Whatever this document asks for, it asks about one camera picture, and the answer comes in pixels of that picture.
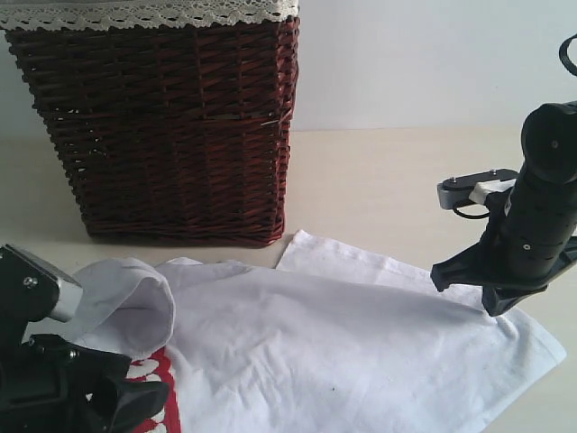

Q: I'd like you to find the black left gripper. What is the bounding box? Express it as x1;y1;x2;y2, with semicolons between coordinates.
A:
1;335;169;432

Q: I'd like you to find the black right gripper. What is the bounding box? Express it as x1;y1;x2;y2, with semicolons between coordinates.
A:
430;189;576;317

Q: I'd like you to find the white t-shirt with red lettering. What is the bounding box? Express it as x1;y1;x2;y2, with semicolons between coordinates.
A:
76;231;566;432

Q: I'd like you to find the dark red wicker basket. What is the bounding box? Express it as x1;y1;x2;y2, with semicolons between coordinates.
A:
5;17;300;247

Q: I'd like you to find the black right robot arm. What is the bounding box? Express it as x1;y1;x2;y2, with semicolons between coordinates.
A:
430;101;576;317

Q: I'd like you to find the white lace cloth trim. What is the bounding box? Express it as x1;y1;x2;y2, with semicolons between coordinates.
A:
1;0;299;31

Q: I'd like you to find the black cable loop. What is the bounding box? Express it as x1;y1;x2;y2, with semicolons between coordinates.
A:
453;205;492;221

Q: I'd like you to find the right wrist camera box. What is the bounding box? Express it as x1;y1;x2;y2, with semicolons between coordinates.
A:
437;169;518;210

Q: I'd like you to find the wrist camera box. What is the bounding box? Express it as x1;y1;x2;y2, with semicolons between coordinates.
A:
437;169;518;210
1;244;83;349

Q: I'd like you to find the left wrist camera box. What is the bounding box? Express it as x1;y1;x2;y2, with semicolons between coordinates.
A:
1;244;83;349

